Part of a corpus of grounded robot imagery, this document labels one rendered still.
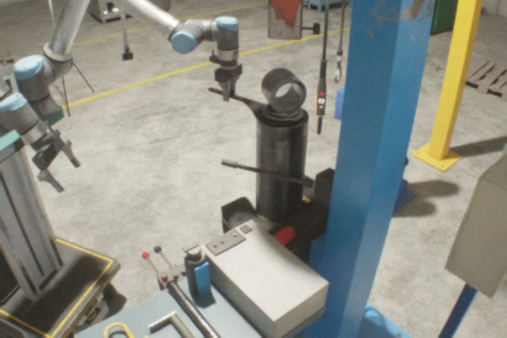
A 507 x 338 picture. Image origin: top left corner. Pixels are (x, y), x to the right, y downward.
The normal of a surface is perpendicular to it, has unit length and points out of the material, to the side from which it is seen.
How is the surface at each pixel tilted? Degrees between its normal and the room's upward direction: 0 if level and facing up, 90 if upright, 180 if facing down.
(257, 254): 0
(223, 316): 0
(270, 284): 0
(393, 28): 90
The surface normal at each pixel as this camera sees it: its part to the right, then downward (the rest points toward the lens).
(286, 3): -0.08, 0.53
